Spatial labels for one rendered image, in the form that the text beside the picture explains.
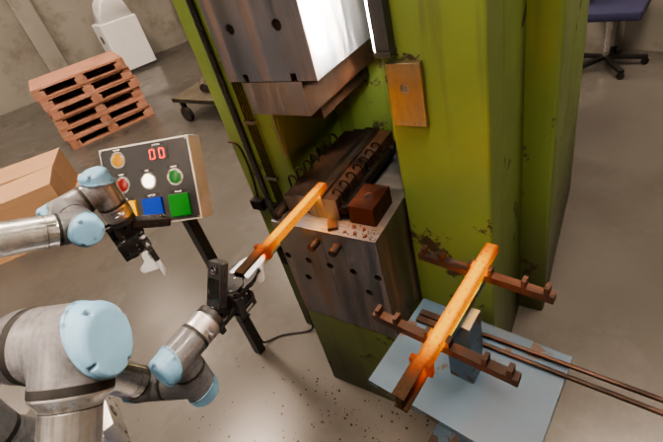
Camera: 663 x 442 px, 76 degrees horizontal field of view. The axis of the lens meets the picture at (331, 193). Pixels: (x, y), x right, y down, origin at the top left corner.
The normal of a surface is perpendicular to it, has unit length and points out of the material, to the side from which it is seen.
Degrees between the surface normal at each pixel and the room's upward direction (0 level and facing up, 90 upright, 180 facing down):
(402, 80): 90
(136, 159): 60
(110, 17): 90
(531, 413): 0
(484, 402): 0
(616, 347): 0
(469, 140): 90
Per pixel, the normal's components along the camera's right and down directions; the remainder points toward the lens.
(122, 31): 0.65, 0.30
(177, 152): -0.19, 0.11
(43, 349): -0.21, -0.23
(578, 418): -0.23, -0.80
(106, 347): 0.95, -0.28
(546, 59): -0.49, 0.59
